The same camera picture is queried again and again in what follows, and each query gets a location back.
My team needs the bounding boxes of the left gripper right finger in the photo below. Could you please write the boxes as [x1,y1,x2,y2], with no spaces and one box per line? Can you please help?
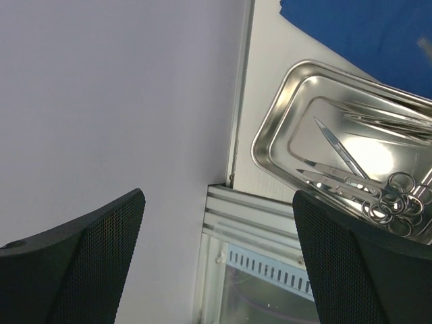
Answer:
[292,190,431,323]

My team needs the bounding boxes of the stainless steel instrument tray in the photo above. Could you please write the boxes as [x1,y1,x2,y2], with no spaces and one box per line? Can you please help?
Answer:
[251,60,431,244]

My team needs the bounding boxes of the aluminium front rail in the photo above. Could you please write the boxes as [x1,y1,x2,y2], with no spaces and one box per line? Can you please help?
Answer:
[204,185,300,250]

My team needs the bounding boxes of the aluminium frame post left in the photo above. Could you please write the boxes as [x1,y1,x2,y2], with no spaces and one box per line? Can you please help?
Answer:
[225,1,255,188]

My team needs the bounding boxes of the steel pointed scissors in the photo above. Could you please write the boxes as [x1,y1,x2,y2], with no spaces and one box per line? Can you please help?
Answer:
[314,117,416,194]

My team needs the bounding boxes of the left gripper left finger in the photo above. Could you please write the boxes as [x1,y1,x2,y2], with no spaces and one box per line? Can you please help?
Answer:
[1,189,145,324]

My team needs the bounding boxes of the blue surgical drape cloth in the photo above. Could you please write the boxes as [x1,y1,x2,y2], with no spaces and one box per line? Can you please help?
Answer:
[280,1,431,99]

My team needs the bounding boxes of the steel tweezers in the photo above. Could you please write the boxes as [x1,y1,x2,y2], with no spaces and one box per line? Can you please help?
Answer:
[344,113,431,142]
[327,101,431,126]

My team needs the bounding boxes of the slotted cable duct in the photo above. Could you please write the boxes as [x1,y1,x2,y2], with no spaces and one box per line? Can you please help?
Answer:
[226,246,314,301]

